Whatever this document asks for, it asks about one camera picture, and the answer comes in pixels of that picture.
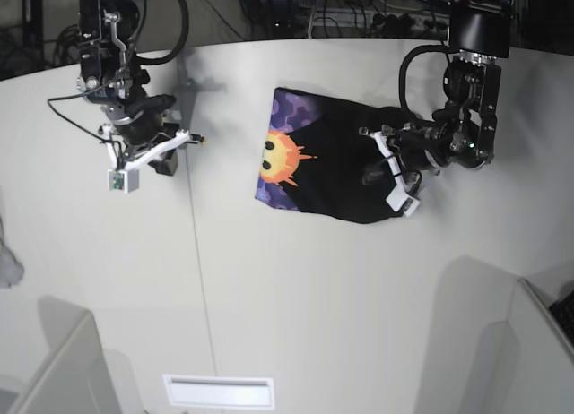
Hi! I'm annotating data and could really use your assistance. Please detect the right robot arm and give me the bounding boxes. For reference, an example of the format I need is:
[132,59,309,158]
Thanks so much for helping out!
[79,0,204,176]

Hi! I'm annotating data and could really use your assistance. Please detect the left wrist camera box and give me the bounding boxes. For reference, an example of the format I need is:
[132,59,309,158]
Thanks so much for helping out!
[387,185,420,217]

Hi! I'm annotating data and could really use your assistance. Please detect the grey cloth at left edge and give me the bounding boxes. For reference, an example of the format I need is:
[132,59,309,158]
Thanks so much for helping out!
[0,222,24,289]

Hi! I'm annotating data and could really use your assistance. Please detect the white power strip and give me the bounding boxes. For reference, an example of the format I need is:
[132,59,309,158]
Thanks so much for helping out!
[308,8,448,37]

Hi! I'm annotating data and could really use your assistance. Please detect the white partition panel right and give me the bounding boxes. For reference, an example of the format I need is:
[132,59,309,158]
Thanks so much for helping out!
[467,280,573,413]

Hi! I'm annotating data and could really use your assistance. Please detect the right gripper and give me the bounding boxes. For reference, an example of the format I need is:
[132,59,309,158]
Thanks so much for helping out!
[96,93,206,171]

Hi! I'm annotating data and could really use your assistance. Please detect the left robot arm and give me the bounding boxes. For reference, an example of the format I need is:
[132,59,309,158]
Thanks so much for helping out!
[362,0,513,193]

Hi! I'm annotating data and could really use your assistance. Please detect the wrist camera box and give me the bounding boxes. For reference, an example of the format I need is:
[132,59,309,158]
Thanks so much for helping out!
[387,185,420,217]
[108,169,140,194]

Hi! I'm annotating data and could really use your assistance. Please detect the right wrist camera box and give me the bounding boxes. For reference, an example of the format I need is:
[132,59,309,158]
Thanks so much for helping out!
[108,169,140,194]

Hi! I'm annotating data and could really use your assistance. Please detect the white paper label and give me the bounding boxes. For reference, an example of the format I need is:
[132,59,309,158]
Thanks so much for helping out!
[163,375,275,410]

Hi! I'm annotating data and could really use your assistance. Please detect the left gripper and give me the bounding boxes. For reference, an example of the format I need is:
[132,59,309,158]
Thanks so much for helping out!
[359,122,471,194]

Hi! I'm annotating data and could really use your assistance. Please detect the white partition panel left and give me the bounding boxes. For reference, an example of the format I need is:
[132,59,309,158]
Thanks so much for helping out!
[1,310,122,413]

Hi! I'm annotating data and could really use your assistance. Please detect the black keyboard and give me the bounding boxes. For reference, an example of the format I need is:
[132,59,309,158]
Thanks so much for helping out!
[550,292,574,343]

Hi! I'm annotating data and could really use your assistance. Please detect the white partition panel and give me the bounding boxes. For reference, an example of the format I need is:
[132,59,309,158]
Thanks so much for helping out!
[1,310,122,413]
[467,280,573,413]

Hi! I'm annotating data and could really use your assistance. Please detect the black T-shirt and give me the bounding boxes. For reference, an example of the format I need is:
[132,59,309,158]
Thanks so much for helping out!
[255,88,404,224]

